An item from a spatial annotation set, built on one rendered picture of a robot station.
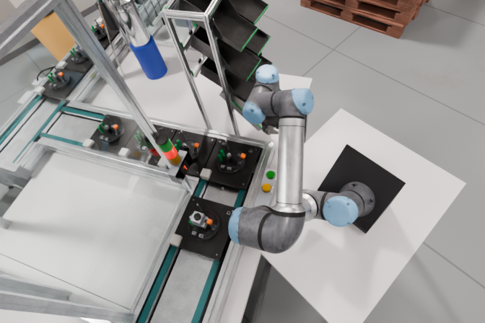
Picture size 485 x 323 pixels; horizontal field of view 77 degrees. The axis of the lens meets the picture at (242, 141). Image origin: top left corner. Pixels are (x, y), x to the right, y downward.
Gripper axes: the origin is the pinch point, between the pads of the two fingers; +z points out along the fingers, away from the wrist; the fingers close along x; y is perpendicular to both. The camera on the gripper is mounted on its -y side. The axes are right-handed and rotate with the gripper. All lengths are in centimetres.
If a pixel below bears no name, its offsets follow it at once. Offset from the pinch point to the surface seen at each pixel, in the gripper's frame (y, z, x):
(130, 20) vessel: -95, -8, 50
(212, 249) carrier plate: -13, 26, -48
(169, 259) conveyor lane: -30, 29, -56
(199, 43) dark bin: -32.7, -26.2, 18.6
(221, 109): -42, 37, 34
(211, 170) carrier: -27.4, 26.3, -12.0
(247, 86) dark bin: -17.4, 1.6, 23.9
